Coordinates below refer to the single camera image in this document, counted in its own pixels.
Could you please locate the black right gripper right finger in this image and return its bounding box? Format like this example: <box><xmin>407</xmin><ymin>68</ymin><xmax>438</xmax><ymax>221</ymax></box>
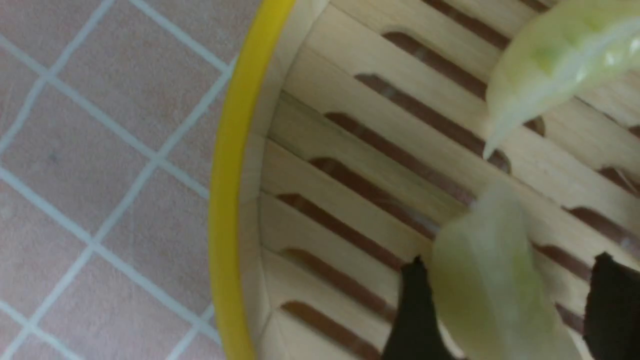
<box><xmin>583</xmin><ymin>252</ymin><xmax>640</xmax><ymax>360</ymax></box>

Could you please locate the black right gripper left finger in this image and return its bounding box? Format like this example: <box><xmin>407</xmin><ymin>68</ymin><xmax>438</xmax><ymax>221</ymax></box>
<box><xmin>382</xmin><ymin>256</ymin><xmax>453</xmax><ymax>360</ymax></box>

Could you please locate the pale green dumpling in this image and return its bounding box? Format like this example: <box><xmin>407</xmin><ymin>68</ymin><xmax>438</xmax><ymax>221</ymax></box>
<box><xmin>428</xmin><ymin>183</ymin><xmax>581</xmax><ymax>360</ymax></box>

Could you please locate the yellow-rimmed bamboo steamer tray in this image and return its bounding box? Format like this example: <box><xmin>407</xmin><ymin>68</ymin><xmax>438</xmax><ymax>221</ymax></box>
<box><xmin>209</xmin><ymin>0</ymin><xmax>639</xmax><ymax>360</ymax></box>

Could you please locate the pink checked tablecloth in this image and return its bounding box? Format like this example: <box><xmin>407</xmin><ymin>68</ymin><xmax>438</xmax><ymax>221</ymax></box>
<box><xmin>1</xmin><ymin>0</ymin><xmax>261</xmax><ymax>360</ymax></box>

